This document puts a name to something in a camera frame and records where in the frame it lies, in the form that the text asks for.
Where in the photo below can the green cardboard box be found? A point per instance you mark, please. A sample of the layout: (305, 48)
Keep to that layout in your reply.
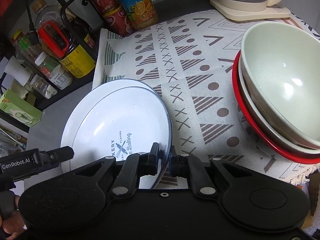
(15, 102)

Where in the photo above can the white printed plate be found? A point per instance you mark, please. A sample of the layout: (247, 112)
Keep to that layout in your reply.
(110, 120)

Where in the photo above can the white plastic cup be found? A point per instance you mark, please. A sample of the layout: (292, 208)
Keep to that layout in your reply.
(17, 70)

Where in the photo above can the person's left hand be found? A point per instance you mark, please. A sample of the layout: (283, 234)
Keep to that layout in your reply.
(10, 226)

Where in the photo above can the black metal rack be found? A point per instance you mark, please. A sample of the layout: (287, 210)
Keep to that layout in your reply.
(96, 17)

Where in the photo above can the red framed black tool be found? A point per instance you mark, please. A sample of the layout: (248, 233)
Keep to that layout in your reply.
(41, 33)

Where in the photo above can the small dark sauce bottle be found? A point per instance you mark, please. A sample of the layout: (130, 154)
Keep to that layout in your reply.
(90, 41)

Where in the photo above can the glass jar with white cap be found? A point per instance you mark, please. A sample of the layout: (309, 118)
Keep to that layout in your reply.
(41, 60)

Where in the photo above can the clear bottle with gold cap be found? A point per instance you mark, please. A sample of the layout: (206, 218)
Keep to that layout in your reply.
(50, 17)

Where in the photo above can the pale green bowl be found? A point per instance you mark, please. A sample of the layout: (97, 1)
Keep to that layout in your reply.
(280, 75)

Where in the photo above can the green label bottle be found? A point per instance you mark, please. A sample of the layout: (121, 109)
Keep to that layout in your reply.
(23, 41)

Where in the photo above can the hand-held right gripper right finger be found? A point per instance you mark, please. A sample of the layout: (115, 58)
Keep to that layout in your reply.
(171, 163)

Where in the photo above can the small glass spice jar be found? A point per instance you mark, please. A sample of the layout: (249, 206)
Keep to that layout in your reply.
(43, 87)

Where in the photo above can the dark bottle with yellow label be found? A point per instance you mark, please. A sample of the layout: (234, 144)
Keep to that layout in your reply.
(77, 62)

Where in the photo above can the red plate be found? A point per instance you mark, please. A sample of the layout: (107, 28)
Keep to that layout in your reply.
(237, 92)

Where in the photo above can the patterned cream table cloth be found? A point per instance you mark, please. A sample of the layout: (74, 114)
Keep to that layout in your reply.
(190, 80)

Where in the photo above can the cream kettle base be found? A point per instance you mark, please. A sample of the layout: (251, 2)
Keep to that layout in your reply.
(240, 12)

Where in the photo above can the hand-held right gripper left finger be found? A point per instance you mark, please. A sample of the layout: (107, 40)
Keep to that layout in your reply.
(153, 160)

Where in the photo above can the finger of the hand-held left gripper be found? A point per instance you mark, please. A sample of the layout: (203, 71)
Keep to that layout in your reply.
(58, 153)

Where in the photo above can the orange juice bottle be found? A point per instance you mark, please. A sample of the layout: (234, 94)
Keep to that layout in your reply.
(140, 7)

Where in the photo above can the white labelled jar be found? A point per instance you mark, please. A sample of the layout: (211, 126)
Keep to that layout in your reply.
(61, 78)

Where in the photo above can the brown bowl with cream rim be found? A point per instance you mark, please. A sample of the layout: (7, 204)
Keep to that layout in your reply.
(252, 105)

